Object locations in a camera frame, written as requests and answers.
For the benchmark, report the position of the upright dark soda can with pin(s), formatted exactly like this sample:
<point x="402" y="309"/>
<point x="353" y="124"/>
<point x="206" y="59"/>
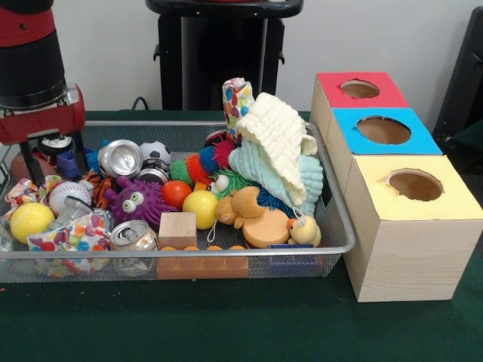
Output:
<point x="56" y="143"/>

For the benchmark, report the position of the small yellow rubber duck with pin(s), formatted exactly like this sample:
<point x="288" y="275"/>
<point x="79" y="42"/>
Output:
<point x="305" y="230"/>

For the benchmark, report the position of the mint green cloth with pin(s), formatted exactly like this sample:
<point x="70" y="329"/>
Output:
<point x="253" y="167"/>

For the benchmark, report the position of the small yellow ball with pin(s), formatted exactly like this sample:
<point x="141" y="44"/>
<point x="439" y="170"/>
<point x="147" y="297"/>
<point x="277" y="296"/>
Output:
<point x="200" y="210"/>

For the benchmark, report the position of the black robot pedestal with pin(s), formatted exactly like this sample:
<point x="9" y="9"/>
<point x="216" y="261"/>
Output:
<point x="226" y="53"/>

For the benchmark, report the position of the crushed silver can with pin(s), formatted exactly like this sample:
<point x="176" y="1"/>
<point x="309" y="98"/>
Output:
<point x="121" y="158"/>

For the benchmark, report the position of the multicolour polka dot cloth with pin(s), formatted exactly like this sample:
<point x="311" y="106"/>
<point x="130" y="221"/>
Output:
<point x="238" y="102"/>

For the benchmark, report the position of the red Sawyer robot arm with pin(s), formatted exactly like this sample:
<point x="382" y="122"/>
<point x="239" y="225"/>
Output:
<point x="30" y="60"/>

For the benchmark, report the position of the black chair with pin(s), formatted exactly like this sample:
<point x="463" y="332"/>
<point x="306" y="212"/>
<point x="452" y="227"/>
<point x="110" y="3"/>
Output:
<point x="464" y="83"/>

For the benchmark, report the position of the purple googly-eyed monster toy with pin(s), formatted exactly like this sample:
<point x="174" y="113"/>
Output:
<point x="139" y="204"/>

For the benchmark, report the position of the shallow clear mesh bin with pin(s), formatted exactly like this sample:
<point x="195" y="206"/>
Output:
<point x="332" y="226"/>

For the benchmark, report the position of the wooden box with three holes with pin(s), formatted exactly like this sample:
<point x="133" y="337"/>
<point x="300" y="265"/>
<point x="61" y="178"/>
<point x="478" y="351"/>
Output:
<point x="411" y="241"/>

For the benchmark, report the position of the cream knit cloth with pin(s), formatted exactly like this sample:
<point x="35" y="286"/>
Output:
<point x="279" y="139"/>

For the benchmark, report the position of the orange foam duck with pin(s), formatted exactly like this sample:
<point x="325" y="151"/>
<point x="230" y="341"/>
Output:
<point x="264" y="226"/>

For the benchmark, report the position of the orange toy brick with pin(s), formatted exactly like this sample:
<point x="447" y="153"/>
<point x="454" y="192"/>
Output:
<point x="204" y="265"/>

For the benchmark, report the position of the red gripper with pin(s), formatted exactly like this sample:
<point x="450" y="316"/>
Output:
<point x="41" y="124"/>

